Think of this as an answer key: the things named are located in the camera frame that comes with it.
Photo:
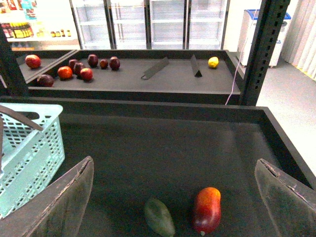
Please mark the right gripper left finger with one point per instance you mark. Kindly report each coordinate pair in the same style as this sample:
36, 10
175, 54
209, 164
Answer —
58, 210

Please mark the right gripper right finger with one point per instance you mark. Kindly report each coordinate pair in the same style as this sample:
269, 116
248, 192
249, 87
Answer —
291, 205

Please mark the light blue plastic basket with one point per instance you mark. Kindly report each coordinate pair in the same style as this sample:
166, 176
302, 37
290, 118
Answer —
30, 157

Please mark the brown basket handle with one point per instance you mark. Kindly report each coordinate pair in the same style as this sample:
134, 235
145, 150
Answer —
19, 117

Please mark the red apple in pile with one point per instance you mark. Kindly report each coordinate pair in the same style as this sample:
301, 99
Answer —
86, 74

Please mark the red mango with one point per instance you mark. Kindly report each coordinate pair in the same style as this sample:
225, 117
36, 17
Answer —
207, 211

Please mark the green avocado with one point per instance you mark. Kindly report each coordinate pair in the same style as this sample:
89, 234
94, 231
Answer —
158, 217

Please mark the dark plum front left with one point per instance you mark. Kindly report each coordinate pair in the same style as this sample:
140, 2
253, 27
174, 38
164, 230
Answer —
45, 80

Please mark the orange red fruit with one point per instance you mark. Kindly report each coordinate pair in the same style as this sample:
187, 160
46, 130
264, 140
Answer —
65, 72

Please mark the dark plum back left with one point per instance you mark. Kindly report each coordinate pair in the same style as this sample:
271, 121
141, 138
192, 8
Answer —
72, 62

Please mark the dark plum back centre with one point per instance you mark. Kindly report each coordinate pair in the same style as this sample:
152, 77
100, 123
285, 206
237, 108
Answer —
92, 60

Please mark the small dark red plum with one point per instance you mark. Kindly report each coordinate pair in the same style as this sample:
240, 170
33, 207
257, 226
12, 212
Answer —
103, 64

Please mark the dark plum right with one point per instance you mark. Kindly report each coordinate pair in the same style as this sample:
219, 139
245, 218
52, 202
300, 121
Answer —
114, 63

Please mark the yellow lemon far bin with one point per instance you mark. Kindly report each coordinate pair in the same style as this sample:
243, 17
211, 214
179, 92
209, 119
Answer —
213, 62

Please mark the black bin divider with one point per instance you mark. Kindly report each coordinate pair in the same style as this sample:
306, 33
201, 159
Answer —
155, 68
195, 67

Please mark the grocery shelf with bottles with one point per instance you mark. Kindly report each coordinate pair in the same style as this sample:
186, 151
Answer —
39, 25

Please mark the glass door refrigerator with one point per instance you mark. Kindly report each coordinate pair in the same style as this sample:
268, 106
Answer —
151, 24

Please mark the black metal rack post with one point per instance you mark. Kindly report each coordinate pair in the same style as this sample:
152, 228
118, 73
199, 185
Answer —
11, 72

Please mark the red apple behind post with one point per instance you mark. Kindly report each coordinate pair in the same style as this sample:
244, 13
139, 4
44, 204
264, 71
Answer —
33, 61

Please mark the black rack post right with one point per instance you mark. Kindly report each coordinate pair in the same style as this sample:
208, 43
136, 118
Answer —
268, 26

